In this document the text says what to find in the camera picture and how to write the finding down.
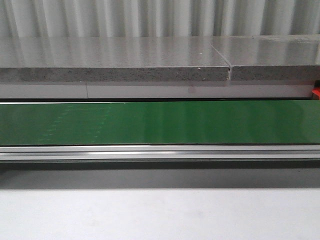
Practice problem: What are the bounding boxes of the green conveyor belt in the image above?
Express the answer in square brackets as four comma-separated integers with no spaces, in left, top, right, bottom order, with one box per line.
[0,100,320,146]

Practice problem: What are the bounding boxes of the grey stone slab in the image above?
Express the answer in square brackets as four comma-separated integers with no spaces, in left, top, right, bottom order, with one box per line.
[0,35,320,83]

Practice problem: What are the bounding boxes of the red plastic part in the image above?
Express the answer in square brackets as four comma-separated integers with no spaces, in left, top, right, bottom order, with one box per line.
[311,80,320,100]

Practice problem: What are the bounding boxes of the white curtain backdrop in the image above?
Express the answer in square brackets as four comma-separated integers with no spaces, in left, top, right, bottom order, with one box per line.
[0,0,320,38]

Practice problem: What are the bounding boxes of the aluminium conveyor side rail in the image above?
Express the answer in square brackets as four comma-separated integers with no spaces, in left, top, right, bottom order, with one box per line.
[0,144,320,164]

